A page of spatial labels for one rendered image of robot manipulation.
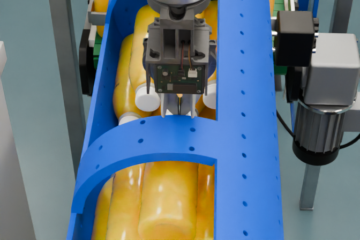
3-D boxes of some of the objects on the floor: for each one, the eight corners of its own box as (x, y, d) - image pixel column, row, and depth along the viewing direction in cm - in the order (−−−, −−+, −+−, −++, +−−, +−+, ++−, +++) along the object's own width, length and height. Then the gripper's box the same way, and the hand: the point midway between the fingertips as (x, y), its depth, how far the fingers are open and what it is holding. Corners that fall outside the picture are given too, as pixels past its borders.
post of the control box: (85, 250, 233) (44, -29, 162) (87, 239, 236) (47, -39, 165) (98, 250, 233) (63, -28, 162) (99, 239, 235) (66, -39, 165)
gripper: (133, 15, 82) (140, 151, 97) (219, 18, 82) (213, 153, 97) (140, -32, 88) (145, 102, 103) (220, -30, 88) (214, 104, 103)
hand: (179, 104), depth 101 cm, fingers closed
